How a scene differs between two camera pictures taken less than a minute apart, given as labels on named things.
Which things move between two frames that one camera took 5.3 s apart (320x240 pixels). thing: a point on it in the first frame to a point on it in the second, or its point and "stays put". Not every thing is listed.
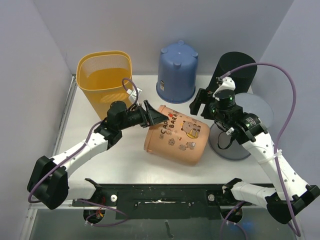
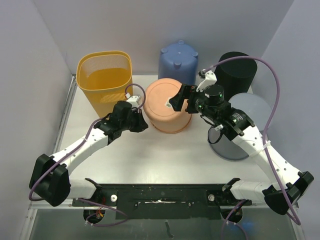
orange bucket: [180, 138] to [161, 113]
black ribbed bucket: [243, 79] stays put
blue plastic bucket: [177, 73] stays put
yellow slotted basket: [100, 76] stays put
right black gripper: [202, 103] to [188, 99]
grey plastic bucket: [247, 102] stays put
